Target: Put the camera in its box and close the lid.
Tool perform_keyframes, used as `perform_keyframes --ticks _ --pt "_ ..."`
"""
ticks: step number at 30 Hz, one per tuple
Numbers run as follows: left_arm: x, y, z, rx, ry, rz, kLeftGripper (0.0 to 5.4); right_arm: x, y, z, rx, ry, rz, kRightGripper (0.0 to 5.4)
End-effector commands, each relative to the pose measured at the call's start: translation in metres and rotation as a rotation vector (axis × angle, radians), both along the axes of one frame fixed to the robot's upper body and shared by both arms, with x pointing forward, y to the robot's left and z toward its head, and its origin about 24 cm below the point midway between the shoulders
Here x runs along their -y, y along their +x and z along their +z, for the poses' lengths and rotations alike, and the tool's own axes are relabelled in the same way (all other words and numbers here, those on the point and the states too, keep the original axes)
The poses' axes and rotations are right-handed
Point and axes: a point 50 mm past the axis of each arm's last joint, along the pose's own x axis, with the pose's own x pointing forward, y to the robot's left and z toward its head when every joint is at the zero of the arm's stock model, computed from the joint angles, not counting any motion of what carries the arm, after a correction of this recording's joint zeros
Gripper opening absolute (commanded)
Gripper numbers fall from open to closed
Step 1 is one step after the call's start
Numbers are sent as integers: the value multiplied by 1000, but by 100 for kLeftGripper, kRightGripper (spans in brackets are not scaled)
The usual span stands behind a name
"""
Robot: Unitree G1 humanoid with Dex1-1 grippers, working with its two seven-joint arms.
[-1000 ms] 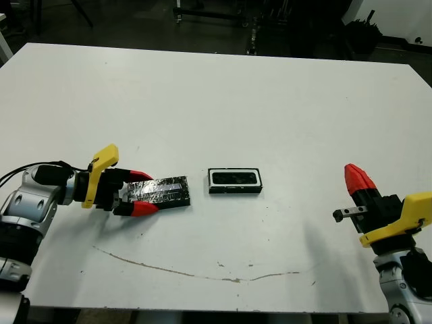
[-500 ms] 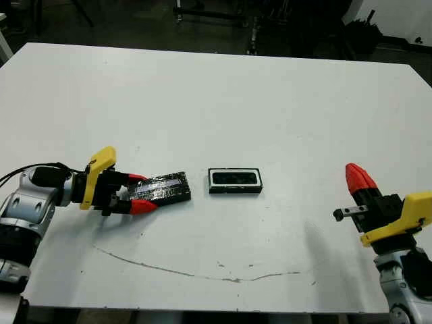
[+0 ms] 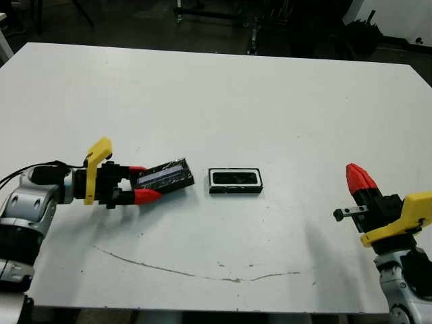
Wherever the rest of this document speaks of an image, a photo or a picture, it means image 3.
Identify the right gripper with yellow mount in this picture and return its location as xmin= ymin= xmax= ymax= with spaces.
xmin=333 ymin=163 xmax=432 ymax=253

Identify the left gripper with yellow mount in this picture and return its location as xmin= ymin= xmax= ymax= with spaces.
xmin=83 ymin=137 xmax=162 ymax=210

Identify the shiny black box lid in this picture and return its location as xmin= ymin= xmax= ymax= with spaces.
xmin=136 ymin=157 xmax=196 ymax=193

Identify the black camera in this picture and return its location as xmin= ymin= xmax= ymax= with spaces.
xmin=214 ymin=171 xmax=257 ymax=186

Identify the black box base white insert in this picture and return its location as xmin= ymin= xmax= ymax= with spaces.
xmin=208 ymin=167 xmax=263 ymax=195

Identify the black bushy plant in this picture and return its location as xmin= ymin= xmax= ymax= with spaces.
xmin=344 ymin=9 xmax=384 ymax=55

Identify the black tripod stand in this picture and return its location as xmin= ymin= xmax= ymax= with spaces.
xmin=33 ymin=0 xmax=95 ymax=34

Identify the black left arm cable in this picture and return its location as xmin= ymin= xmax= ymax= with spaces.
xmin=0 ymin=161 xmax=87 ymax=190

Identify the black metal frame cart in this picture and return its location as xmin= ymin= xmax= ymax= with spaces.
xmin=173 ymin=0 xmax=298 ymax=55

